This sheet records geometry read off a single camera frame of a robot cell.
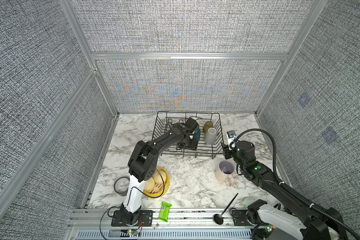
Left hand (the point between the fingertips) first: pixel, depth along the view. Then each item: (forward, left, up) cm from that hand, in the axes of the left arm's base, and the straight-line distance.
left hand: (192, 147), depth 92 cm
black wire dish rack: (+27, +17, -3) cm, 32 cm away
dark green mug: (+8, -4, +3) cm, 9 cm away
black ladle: (-37, -10, -7) cm, 39 cm away
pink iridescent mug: (-14, -18, -5) cm, 23 cm away
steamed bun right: (-16, +19, -2) cm, 25 cm away
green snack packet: (-33, +17, -6) cm, 37 cm away
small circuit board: (-43, -32, -5) cm, 54 cm away
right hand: (-4, -18, +12) cm, 22 cm away
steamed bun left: (-21, +24, -2) cm, 32 cm away
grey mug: (+6, -12, +3) cm, 14 cm away
